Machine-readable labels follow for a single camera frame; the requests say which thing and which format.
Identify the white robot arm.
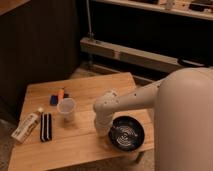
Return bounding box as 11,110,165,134
93,67,213,171

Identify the wooden shelf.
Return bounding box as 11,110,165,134
93,0,213,21

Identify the wooden table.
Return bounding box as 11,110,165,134
7,72,156,171

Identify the clear plastic cup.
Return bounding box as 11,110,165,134
57,98,76,122

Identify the orange marker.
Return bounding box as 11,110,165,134
58,88,64,101

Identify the long grey case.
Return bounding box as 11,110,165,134
79,36,213,75

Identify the black striped rectangular block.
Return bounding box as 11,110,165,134
40,113,52,142

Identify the black handle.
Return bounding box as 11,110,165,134
177,58,209,68

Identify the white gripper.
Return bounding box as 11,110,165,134
94,117,113,137

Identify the metal pole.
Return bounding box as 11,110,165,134
86,0,94,40

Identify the black ceramic bowl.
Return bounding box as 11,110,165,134
108,116,145,152

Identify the white bottle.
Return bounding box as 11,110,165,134
11,107,44,143

